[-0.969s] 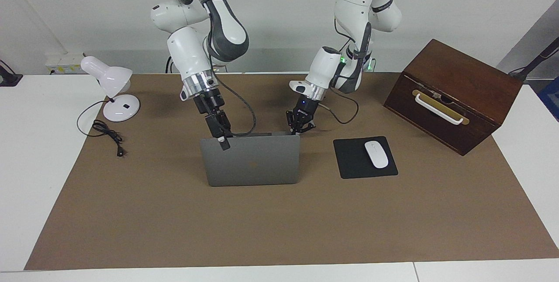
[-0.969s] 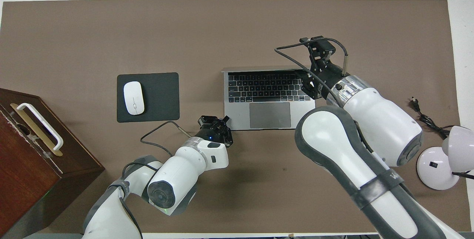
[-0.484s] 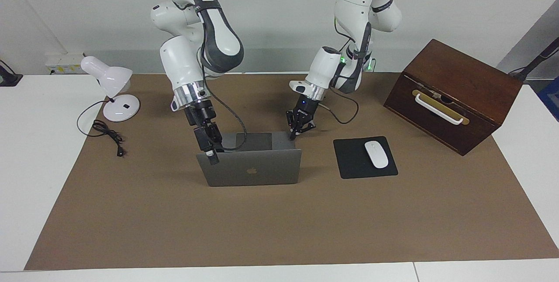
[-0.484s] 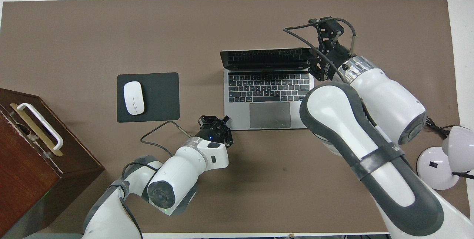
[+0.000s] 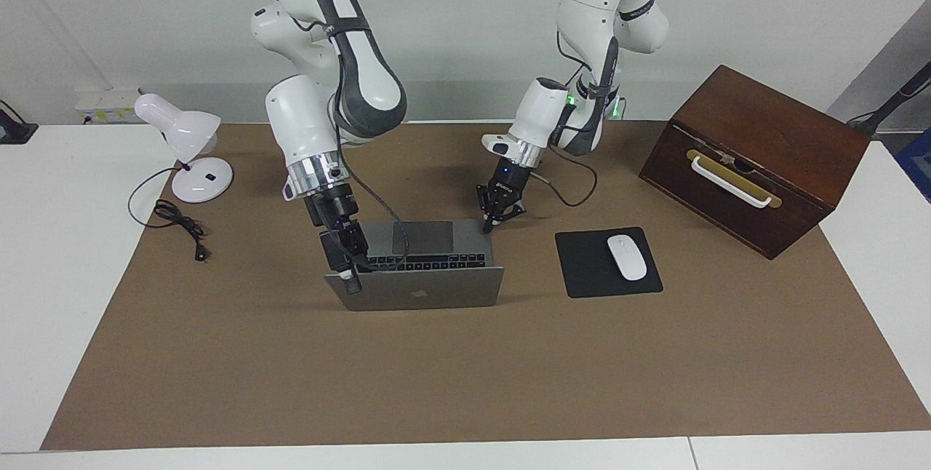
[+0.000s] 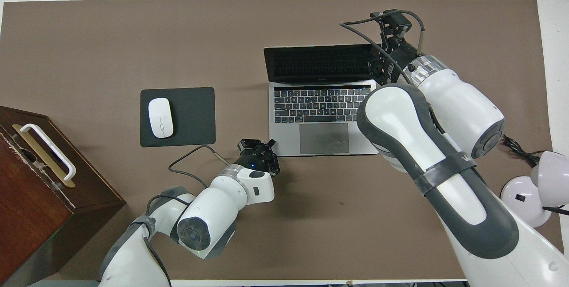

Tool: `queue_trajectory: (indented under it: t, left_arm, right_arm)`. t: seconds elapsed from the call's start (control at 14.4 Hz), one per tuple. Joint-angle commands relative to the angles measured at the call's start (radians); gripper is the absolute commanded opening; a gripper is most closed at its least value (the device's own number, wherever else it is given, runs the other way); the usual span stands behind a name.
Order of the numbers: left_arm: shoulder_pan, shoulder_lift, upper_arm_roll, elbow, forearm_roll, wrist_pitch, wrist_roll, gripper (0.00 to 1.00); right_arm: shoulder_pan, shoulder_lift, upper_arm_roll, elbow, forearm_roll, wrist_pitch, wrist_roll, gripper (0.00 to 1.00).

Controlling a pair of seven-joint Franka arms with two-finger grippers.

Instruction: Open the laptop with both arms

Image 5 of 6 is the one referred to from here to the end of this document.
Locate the silver apple laptop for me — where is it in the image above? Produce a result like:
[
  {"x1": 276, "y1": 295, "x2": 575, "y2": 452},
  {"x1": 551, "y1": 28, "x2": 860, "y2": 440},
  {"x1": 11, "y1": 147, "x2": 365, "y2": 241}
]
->
[{"x1": 324, "y1": 220, "x2": 505, "y2": 312}]

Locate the blue object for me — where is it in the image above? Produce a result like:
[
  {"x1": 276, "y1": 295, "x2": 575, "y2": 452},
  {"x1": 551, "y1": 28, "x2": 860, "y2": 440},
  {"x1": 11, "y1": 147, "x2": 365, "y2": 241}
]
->
[{"x1": 896, "y1": 128, "x2": 931, "y2": 203}]

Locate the black lamp power cable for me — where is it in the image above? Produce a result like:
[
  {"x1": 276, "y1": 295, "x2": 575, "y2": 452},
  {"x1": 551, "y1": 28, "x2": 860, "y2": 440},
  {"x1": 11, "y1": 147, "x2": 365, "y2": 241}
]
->
[{"x1": 128, "y1": 167, "x2": 212, "y2": 263}]

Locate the white box handle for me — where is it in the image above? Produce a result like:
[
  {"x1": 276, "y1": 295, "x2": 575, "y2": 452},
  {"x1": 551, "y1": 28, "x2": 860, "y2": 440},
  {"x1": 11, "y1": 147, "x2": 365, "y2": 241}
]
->
[{"x1": 691, "y1": 156, "x2": 773, "y2": 208}]

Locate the white wall power strip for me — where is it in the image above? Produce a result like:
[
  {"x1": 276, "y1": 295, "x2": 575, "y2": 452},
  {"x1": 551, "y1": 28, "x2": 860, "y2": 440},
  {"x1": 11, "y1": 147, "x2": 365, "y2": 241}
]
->
[{"x1": 75, "y1": 88, "x2": 143, "y2": 126}]

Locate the black stand foot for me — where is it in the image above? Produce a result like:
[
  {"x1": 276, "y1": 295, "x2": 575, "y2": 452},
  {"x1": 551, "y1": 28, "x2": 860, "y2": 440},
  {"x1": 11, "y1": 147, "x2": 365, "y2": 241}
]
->
[{"x1": 0, "y1": 100, "x2": 39, "y2": 145}]

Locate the black stand pole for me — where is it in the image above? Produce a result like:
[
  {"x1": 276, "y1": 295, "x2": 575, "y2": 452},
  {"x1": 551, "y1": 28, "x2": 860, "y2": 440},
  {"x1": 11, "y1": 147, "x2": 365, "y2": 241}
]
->
[{"x1": 847, "y1": 63, "x2": 931, "y2": 138}]

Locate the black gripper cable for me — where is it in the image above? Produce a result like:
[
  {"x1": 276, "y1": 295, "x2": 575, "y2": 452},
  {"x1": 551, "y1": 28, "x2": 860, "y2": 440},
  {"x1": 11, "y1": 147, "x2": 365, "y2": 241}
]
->
[
  {"x1": 530, "y1": 33, "x2": 599, "y2": 208},
  {"x1": 319, "y1": 19, "x2": 412, "y2": 272}
]

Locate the black mouse pad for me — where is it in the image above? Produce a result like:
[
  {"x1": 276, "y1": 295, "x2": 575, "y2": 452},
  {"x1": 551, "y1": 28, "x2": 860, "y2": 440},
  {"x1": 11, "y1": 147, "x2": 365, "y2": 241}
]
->
[{"x1": 555, "y1": 227, "x2": 663, "y2": 299}]

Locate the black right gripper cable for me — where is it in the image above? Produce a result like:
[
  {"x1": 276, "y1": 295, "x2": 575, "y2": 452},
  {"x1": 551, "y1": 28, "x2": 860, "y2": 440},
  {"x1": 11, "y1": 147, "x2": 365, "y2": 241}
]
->
[{"x1": 319, "y1": 19, "x2": 412, "y2": 272}]

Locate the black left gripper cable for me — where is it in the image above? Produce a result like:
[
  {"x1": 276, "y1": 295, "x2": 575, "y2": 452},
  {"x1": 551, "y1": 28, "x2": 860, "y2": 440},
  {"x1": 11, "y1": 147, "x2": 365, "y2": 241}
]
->
[{"x1": 530, "y1": 33, "x2": 599, "y2": 208}]

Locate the white computer mouse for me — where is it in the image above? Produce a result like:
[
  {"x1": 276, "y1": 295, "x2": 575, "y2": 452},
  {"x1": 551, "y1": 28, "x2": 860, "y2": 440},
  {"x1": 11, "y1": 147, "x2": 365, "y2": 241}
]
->
[{"x1": 607, "y1": 235, "x2": 648, "y2": 282}]

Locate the gold handle plate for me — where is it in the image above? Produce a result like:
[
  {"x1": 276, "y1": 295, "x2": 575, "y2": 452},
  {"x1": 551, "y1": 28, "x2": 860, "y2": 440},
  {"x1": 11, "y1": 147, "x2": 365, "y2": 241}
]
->
[{"x1": 686, "y1": 149, "x2": 783, "y2": 210}]

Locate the white desk lamp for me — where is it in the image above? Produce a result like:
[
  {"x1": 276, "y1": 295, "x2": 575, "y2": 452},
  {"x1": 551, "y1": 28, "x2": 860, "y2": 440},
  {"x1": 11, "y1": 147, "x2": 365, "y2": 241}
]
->
[{"x1": 135, "y1": 93, "x2": 234, "y2": 204}]

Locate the dark wooden box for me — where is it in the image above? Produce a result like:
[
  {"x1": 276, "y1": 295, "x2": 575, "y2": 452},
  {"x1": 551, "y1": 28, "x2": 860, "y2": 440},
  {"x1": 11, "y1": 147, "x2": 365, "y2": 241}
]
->
[{"x1": 639, "y1": 65, "x2": 872, "y2": 260}]

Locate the brown table mat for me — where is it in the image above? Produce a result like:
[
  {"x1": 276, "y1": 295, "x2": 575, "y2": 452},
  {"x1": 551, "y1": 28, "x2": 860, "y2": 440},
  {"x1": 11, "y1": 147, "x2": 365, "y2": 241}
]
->
[{"x1": 40, "y1": 121, "x2": 931, "y2": 450}]

